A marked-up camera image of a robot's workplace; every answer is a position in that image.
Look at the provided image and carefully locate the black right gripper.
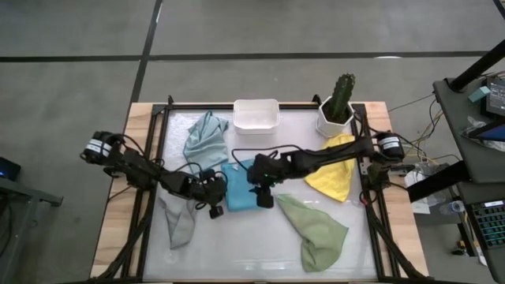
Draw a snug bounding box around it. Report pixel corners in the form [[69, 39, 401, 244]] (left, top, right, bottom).
[[247, 153, 289, 209]]

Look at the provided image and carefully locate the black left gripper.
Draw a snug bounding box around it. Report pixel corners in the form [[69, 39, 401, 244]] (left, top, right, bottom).
[[185, 169, 229, 220]]

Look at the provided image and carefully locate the grey microfiber towel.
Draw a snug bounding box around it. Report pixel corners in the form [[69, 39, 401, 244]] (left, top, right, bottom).
[[157, 195, 198, 250]]

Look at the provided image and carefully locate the green microfiber towel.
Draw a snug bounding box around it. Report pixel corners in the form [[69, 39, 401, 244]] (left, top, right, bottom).
[[275, 192, 350, 273]]

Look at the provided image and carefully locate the light blue microfiber towel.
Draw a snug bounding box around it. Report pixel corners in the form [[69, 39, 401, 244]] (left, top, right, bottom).
[[182, 110, 230, 174]]

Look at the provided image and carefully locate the yellow microfiber towel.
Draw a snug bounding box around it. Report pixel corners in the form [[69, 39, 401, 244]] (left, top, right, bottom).
[[303, 133, 357, 203]]

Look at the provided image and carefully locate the white plastic bin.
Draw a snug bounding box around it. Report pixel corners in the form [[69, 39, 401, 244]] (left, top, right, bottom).
[[232, 98, 281, 136]]

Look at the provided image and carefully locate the white hexagonal plant pot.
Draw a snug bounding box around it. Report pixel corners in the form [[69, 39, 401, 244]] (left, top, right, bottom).
[[316, 95, 356, 139]]

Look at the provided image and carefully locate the white paper sheet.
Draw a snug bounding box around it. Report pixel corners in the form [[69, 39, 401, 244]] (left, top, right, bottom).
[[404, 169, 437, 216]]

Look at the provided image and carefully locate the black desk leg bar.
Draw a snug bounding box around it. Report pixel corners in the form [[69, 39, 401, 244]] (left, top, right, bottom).
[[406, 159, 471, 204]]

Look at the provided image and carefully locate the grey metal table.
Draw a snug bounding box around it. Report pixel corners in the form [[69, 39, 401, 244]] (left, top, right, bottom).
[[0, 176, 64, 284]]

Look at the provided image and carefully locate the clear plastic bottle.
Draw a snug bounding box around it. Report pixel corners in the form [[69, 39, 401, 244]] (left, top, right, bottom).
[[439, 200, 467, 216]]

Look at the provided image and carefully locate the grey side desk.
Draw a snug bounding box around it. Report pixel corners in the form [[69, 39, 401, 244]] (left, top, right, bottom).
[[432, 77, 505, 185]]

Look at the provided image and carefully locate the black device with blue light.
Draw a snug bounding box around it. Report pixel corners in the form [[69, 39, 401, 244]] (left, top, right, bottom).
[[0, 156, 22, 182]]

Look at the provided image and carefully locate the teal box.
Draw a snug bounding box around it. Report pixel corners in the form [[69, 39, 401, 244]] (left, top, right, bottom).
[[468, 85, 492, 104]]

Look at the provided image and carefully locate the blue tablet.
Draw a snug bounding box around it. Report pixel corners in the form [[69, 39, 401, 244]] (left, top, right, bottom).
[[468, 119, 505, 143]]

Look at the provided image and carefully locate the backlit keyboard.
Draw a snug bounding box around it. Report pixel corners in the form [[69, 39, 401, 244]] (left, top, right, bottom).
[[469, 199, 505, 250]]

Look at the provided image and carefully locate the black pole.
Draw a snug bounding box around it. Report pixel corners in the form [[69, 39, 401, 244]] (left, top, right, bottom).
[[449, 38, 505, 92]]

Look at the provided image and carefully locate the black electronic device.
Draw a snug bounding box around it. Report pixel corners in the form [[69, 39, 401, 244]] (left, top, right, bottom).
[[484, 76, 505, 118]]

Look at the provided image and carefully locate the black right camera cable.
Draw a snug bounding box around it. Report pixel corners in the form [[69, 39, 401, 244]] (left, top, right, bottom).
[[231, 144, 305, 174]]

